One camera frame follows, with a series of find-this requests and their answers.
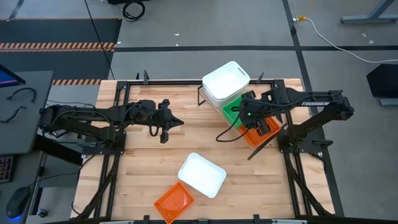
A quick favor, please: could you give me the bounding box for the black box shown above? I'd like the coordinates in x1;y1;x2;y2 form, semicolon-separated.
366;63;398;99

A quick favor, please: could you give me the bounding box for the black desk foot beam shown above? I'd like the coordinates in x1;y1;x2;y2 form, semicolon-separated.
32;134;84;166

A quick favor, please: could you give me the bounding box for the black computer mouse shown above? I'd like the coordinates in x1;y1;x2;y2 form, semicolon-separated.
6;185;31;219

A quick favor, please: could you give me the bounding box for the green slotted plastic basket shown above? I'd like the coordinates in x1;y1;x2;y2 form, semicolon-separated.
221;95;249;129

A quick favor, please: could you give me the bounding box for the orange slotted plastic basket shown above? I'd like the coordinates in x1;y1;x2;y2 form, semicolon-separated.
153;181;195;224
238;116;282;148

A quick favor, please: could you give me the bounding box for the thin black floor cable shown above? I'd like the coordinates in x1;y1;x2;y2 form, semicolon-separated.
83;0;116;80

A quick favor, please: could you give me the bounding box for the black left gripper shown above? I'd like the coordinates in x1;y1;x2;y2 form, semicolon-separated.
136;98;185;144

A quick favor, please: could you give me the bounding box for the gray metal table leg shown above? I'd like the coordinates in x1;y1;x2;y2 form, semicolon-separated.
340;0;398;25

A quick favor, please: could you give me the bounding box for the black power adapter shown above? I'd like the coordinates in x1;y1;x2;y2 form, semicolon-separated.
51;127;69;138

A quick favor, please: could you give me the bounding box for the short black curved cable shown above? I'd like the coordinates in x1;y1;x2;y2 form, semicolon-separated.
6;87;37;103
0;105;27;124

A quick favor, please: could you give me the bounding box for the computer monitor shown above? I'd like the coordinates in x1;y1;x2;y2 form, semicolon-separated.
0;63;27;88

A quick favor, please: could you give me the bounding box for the gray desk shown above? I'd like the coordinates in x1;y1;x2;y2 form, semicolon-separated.
0;70;54;156

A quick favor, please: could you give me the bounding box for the backlit computer keyboard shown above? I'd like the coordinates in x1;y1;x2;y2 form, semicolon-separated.
0;155;16;184

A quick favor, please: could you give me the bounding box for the black floor mat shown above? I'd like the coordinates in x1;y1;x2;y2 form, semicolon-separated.
0;17;123;81

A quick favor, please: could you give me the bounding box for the white plastic basket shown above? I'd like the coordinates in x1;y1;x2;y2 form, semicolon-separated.
177;152;227;199
201;60;251;100
203;86;250;108

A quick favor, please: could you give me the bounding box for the white floor cable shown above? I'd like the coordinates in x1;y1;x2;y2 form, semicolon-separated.
303;17;398;64

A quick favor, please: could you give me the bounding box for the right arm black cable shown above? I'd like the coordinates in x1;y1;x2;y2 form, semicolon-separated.
215;104;249;143

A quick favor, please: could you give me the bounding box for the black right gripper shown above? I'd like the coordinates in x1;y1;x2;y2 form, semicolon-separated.
239;90;272;137

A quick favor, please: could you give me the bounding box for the long orange black hazard tape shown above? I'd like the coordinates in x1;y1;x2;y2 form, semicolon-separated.
0;42;116;52

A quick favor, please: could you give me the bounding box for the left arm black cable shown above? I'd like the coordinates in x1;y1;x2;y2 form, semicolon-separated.
148;123;160;138

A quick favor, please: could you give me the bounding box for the short orange black hazard tape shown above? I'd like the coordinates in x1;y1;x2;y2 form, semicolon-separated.
52;78;102;86

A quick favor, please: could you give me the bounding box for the black aluminium table frame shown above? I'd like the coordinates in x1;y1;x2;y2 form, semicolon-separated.
70;70;336;224

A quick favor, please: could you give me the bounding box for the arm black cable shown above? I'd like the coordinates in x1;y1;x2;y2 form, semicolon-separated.
215;104;249;143
148;123;160;138

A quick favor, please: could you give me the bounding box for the coiled black cable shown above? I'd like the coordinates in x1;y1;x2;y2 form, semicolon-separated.
122;1;146;22

